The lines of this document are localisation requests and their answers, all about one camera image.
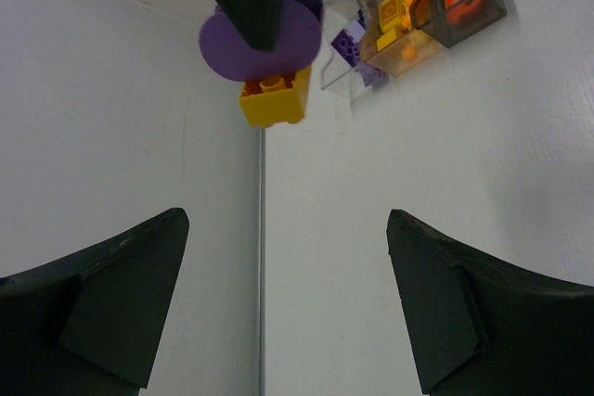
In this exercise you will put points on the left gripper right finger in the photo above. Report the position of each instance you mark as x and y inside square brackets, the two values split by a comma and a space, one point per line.
[482, 326]

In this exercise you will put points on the small orange-yellow lego brick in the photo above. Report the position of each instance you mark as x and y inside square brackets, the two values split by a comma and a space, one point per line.
[409, 53]

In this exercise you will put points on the dark purple plate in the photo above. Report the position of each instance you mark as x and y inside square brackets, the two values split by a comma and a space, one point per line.
[371, 76]

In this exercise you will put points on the clear plastic container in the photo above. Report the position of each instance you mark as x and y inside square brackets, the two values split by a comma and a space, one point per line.
[428, 32]

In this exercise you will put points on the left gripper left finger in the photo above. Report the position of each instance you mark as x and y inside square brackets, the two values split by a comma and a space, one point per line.
[90, 323]

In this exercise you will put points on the purple round flower lego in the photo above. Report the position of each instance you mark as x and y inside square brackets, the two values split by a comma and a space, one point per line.
[280, 41]

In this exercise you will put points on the small yellow duplo brick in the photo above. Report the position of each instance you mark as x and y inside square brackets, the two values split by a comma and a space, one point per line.
[277, 99]

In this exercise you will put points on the light purple duplo brick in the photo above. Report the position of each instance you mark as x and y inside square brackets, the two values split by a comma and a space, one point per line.
[346, 46]

